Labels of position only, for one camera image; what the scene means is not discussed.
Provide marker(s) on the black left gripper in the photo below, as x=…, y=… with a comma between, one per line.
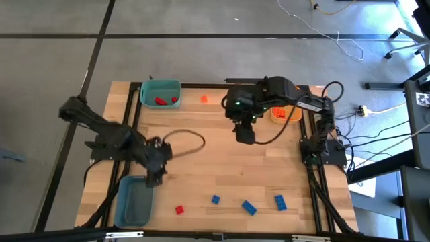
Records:
x=157, y=154

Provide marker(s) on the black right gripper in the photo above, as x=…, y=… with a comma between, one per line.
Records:
x=245, y=104

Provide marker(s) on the long orange block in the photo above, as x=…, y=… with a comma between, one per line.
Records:
x=276, y=111
x=283, y=114

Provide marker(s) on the small red block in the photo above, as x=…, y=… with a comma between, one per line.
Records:
x=174, y=99
x=179, y=210

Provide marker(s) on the small orange block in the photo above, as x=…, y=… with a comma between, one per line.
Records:
x=204, y=99

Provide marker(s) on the small blue block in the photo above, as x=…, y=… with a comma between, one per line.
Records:
x=215, y=199

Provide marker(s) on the long blue block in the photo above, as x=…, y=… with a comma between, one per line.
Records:
x=249, y=207
x=280, y=202

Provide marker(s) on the long red block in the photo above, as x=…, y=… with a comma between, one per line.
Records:
x=160, y=101

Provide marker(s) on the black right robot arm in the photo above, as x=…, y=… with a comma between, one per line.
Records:
x=312, y=105

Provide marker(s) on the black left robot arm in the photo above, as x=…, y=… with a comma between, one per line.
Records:
x=100, y=126

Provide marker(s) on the grey-blue plastic bin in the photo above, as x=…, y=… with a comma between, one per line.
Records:
x=134, y=201

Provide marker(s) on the yellow plastic bin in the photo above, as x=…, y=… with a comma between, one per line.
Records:
x=296, y=116

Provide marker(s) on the teal plastic bin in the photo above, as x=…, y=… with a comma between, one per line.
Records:
x=151, y=90

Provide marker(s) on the white power strip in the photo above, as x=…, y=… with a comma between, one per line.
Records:
x=362, y=110

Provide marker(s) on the white box blue print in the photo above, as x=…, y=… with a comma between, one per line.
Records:
x=364, y=187

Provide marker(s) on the black diagonal beam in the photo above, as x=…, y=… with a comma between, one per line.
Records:
x=379, y=164

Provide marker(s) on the dark grey desk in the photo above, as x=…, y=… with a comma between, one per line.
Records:
x=416, y=208
x=420, y=134

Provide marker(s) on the black white marker tag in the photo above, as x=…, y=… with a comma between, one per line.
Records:
x=422, y=99

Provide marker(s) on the grey chair base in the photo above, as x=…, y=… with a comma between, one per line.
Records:
x=410, y=34

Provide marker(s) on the black chair seat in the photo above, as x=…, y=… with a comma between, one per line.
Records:
x=424, y=17

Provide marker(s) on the silver frame bracket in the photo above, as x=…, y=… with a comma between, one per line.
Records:
x=310, y=238
x=124, y=234

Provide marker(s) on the black table frame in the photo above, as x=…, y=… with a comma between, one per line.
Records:
x=201, y=85

